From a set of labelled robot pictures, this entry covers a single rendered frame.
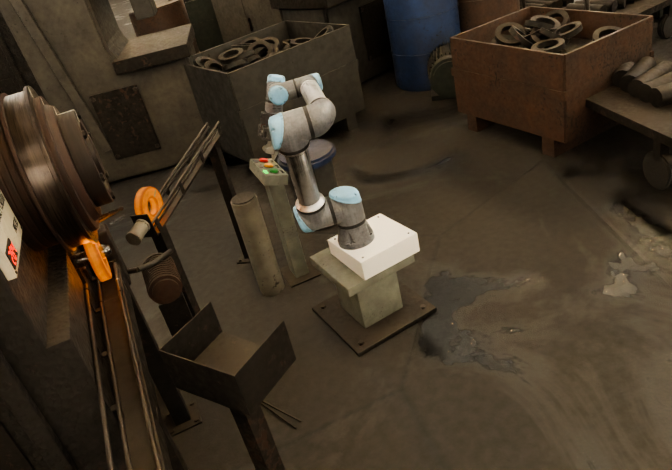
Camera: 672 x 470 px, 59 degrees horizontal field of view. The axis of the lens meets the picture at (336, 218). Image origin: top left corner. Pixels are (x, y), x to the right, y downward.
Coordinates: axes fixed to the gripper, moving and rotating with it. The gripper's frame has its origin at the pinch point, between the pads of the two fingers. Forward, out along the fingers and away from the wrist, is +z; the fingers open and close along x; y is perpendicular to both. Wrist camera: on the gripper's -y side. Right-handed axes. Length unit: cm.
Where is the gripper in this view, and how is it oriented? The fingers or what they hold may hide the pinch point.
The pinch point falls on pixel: (274, 157)
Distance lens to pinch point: 262.8
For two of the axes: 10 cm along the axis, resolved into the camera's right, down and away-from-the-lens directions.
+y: -9.1, 0.5, -4.1
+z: -1.2, 9.2, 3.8
